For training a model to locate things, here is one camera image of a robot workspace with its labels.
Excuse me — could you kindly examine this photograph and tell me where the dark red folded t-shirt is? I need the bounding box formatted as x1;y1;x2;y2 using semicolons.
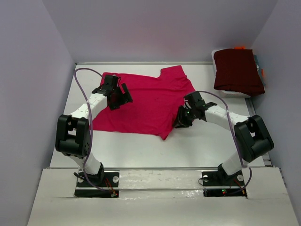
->
213;48;265;97

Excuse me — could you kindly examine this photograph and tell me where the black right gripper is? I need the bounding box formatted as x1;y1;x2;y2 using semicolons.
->
171;105;196;129

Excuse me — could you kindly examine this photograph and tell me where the metal rail right side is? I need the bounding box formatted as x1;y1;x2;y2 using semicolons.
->
245;98;273;167

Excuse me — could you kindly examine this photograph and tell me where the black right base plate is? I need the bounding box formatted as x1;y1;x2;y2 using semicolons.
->
198;171;247;197

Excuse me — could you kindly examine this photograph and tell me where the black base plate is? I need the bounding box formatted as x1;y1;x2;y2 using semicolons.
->
73;171;119;198
198;171;247;197

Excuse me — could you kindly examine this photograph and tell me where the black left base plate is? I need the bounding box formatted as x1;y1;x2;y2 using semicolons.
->
73;171;119;198

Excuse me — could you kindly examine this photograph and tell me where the teal orange item beside stack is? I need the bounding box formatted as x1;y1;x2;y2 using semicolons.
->
253;55;266;86

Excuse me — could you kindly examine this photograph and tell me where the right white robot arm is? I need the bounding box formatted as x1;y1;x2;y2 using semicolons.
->
173;91;274;185

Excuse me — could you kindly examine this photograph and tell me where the pink t-shirt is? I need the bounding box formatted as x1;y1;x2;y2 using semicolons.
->
93;65;195;140

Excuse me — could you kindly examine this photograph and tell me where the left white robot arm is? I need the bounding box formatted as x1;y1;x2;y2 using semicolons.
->
55;75;133;186

